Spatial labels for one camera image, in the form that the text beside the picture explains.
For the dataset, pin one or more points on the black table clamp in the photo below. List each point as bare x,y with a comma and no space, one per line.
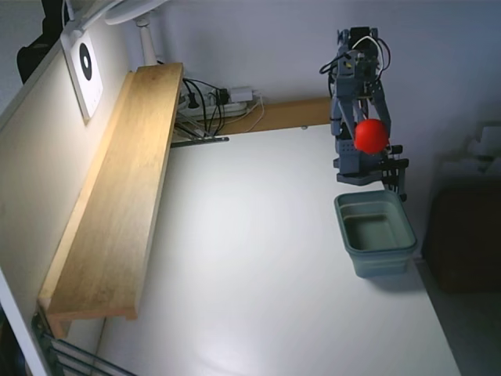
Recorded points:
397,176

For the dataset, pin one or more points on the grey blue gripper finger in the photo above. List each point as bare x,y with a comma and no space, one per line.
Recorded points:
384,113
352,113

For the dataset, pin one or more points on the white panel with black circle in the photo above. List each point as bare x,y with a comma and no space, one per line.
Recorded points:
89,92

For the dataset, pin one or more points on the wooden back rail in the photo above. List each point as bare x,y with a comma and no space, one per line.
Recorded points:
293,113

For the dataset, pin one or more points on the white desk lamp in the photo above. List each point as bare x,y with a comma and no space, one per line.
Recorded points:
147,43

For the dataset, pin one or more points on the long wooden shelf board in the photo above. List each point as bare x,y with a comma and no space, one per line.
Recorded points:
117,196

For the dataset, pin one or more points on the grey collapsible container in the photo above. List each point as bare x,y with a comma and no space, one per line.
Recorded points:
375,263

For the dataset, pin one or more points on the black power plug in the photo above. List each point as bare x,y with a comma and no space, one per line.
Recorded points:
222,96

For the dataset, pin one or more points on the red ball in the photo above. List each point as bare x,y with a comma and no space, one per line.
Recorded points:
371,136

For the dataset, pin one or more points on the white power strip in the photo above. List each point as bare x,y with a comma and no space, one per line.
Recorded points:
235,107

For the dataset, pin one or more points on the metal shelf bracket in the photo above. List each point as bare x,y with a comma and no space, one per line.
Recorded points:
203,139

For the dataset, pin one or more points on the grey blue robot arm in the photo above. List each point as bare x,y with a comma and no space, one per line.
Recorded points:
348,160

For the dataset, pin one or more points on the metal rack frame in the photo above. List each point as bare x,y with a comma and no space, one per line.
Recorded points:
52,352

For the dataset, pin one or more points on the white power adapter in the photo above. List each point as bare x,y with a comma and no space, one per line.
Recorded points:
240,93

